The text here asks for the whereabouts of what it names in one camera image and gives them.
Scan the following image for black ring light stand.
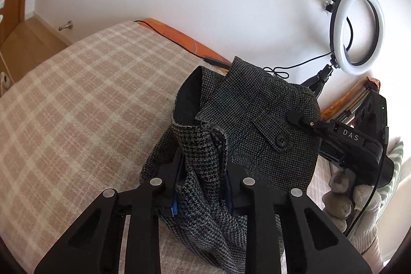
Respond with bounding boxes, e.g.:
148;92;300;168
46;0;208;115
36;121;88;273
300;64;341;99

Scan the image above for green striped pillow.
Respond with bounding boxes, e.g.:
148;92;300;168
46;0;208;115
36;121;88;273
380;140;404;193

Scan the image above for white ring light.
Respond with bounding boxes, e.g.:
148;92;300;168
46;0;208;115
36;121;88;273
330;0;385;75

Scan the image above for person's right forearm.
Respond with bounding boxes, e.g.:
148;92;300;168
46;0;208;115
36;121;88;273
356;229;390;266

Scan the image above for beige plaid blanket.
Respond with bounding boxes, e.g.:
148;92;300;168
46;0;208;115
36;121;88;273
0;20;334;274

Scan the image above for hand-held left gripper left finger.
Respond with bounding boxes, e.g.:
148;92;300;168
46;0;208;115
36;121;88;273
34;148;186;274

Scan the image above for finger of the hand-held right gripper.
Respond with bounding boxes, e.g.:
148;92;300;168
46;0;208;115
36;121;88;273
286;111;323;134

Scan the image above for grey houndstooth pants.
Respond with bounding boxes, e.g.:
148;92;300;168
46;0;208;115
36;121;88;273
139;56;322;274

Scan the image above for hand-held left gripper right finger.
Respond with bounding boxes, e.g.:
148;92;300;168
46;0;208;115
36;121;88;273
225;164;373;274

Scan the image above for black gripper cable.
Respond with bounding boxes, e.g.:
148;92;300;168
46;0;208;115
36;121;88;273
344;126;390;235

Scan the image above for black ring light cable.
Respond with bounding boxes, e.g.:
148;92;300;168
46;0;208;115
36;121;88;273
133;20;336;79

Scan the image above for person's right hand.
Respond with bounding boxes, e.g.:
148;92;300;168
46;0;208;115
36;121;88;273
322;169;383;253

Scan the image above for orange mattress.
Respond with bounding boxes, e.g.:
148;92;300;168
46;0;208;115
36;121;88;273
141;18;381;120

